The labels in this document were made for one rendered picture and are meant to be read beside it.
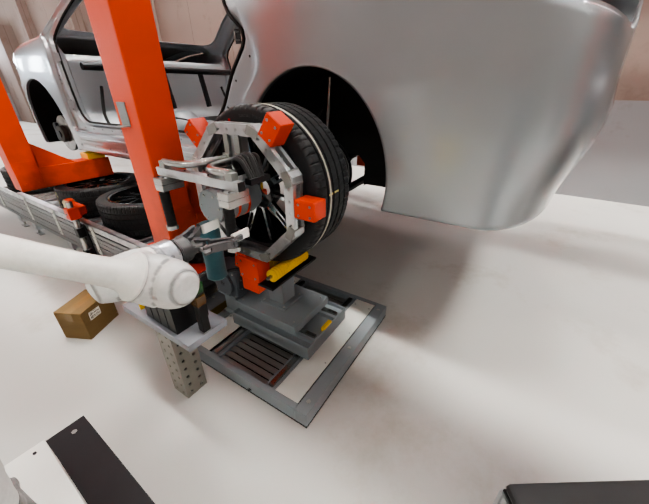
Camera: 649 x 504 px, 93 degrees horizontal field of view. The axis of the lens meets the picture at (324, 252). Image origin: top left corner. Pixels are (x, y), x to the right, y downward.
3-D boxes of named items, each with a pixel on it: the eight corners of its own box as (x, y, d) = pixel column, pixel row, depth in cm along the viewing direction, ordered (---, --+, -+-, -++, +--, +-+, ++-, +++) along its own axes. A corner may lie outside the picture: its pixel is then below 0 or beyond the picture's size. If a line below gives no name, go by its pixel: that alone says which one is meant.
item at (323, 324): (345, 319, 173) (345, 305, 168) (308, 362, 146) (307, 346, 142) (276, 291, 197) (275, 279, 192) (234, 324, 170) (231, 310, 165)
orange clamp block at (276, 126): (284, 145, 110) (295, 123, 104) (269, 148, 104) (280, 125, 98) (271, 132, 111) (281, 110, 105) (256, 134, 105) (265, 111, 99)
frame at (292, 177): (306, 267, 127) (301, 125, 102) (297, 274, 122) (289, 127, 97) (217, 237, 153) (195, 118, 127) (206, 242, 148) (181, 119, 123)
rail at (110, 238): (203, 291, 182) (195, 259, 172) (189, 300, 175) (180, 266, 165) (36, 212, 299) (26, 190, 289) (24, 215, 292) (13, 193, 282)
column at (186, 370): (206, 382, 146) (188, 312, 126) (188, 398, 139) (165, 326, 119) (193, 373, 151) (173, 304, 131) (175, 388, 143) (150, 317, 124)
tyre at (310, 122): (319, 267, 159) (376, 150, 118) (291, 289, 141) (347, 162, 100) (230, 197, 175) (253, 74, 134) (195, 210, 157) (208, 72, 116)
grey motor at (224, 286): (288, 287, 201) (285, 239, 185) (241, 324, 170) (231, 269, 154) (267, 279, 210) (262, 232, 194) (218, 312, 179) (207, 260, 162)
